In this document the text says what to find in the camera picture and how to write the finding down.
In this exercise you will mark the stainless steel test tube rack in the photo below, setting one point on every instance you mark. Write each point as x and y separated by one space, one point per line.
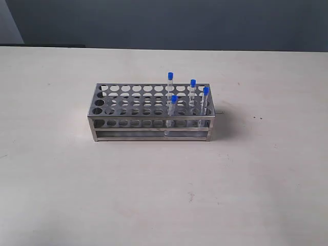
139 112

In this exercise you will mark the blue capped tube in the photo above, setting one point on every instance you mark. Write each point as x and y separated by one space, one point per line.
204 103
170 87
171 111
192 93

